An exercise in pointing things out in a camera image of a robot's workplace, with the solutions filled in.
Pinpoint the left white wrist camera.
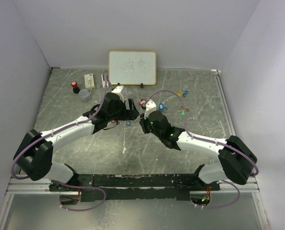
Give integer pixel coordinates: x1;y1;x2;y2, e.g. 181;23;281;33
112;85;126;102

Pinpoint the red black stamp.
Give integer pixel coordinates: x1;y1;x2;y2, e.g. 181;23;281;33
71;81;80;94

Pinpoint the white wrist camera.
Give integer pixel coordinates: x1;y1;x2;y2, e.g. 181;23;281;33
140;99;157;119
112;85;126;102

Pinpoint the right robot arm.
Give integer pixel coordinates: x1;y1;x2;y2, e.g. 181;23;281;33
139;111;257;191

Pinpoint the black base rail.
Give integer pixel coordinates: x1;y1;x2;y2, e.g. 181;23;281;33
48;173;221;202

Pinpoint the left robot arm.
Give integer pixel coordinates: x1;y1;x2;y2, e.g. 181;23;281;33
13;92;139;191

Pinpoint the right aluminium side rail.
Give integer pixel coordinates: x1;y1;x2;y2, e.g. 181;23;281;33
211;69;271;230

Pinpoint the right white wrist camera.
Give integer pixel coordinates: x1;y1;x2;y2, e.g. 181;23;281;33
140;99;157;119

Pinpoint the small whiteboard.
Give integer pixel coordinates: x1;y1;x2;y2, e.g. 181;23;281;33
108;50;157;86

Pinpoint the white green box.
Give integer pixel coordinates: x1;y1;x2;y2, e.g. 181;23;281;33
84;73;95;90

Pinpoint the clear plastic cup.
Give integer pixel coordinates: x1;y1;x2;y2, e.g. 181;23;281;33
79;89;91;102

